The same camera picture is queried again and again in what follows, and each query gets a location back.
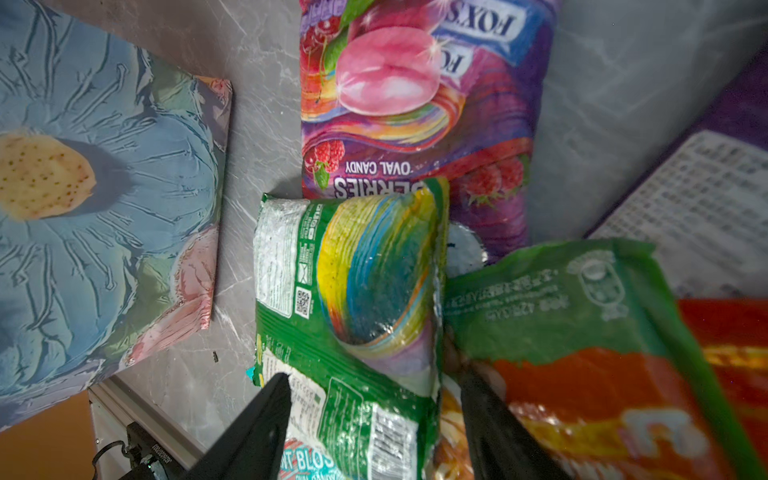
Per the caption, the red snack packet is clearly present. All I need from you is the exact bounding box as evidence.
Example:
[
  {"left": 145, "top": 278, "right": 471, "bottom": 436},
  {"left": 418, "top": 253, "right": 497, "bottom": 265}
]
[{"left": 678, "top": 299, "right": 767, "bottom": 466}]

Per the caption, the green rainbow candy bag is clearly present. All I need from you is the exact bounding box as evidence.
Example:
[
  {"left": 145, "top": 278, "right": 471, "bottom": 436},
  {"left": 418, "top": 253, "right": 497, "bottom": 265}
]
[{"left": 252, "top": 178, "right": 449, "bottom": 479}]

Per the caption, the orange green noodle snack bag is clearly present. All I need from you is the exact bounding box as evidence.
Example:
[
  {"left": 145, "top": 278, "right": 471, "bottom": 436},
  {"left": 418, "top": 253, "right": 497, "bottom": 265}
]
[{"left": 443, "top": 238, "right": 767, "bottom": 479}]

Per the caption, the purple Fox's berries candy bag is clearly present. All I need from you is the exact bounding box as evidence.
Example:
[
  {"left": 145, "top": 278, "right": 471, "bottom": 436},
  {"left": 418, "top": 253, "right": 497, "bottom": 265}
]
[{"left": 299, "top": 0, "right": 561, "bottom": 262}]

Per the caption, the floral paper gift bag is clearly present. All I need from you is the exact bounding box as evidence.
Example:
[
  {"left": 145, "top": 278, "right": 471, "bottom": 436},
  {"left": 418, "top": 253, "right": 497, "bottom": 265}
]
[{"left": 1, "top": 1, "right": 233, "bottom": 429}]

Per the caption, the teal Fox's fruit candy bag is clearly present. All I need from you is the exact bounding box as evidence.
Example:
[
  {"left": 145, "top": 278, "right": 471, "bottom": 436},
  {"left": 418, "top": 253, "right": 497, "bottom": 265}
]
[{"left": 278, "top": 438, "right": 344, "bottom": 480}]

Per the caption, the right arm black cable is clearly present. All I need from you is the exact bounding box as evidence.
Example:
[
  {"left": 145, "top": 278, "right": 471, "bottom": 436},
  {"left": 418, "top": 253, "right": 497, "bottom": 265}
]
[{"left": 89, "top": 422, "right": 181, "bottom": 480}]

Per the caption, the purple snack packet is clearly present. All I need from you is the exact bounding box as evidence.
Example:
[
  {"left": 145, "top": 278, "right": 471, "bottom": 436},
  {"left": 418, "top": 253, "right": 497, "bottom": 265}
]
[{"left": 588, "top": 47, "right": 767, "bottom": 299}]

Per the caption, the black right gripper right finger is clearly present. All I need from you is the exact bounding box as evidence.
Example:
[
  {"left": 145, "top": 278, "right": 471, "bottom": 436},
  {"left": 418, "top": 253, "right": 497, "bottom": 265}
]
[{"left": 459, "top": 368, "right": 570, "bottom": 480}]

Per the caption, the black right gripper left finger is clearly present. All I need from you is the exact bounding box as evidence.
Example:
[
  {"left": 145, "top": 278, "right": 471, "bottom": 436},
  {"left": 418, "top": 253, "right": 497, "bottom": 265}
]
[{"left": 183, "top": 373, "right": 292, "bottom": 480}]

